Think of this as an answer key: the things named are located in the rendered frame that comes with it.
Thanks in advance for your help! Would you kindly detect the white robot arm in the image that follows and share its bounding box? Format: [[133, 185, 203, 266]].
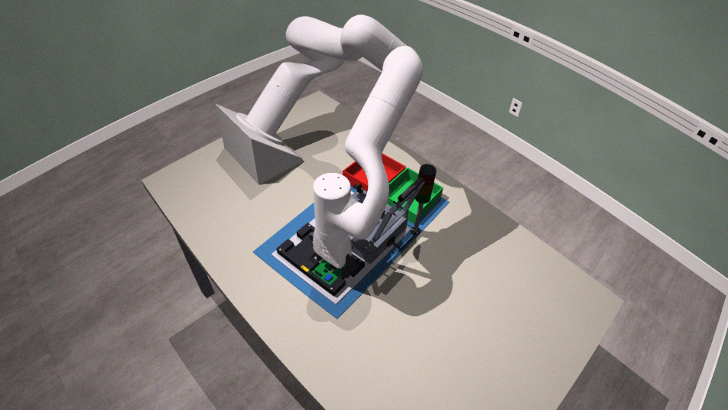
[[236, 15, 423, 242]]

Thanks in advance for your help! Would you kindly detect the red bin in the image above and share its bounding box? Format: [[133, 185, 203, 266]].
[[343, 154, 406, 191]]

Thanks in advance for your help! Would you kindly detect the green bin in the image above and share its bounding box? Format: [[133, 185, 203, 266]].
[[387, 168, 443, 224]]

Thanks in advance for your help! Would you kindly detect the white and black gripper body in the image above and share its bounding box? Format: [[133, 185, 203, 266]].
[[313, 230, 352, 268]]

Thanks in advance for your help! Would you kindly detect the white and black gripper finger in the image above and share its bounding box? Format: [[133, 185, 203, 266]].
[[341, 254, 359, 279], [308, 233, 323, 261]]

